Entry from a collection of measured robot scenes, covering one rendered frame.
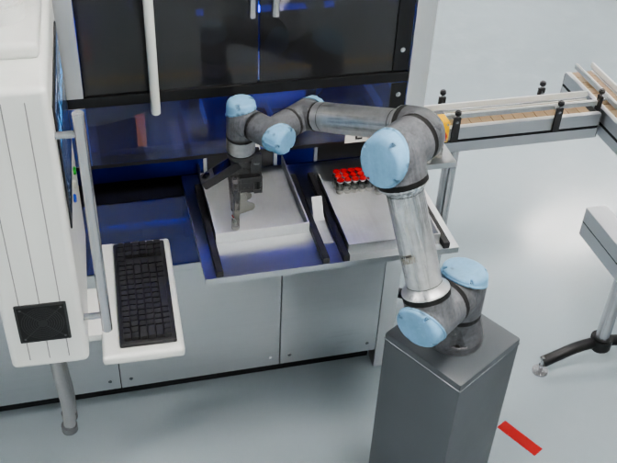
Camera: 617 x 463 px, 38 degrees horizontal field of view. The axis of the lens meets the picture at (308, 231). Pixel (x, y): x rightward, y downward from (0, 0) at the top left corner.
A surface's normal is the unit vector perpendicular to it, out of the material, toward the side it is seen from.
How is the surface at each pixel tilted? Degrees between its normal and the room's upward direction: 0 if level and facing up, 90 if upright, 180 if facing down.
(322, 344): 90
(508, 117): 0
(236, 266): 0
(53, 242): 90
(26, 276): 90
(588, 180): 0
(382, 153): 83
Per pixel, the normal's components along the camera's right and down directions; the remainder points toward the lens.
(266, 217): 0.04, -0.79
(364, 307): 0.24, 0.61
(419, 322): -0.61, 0.56
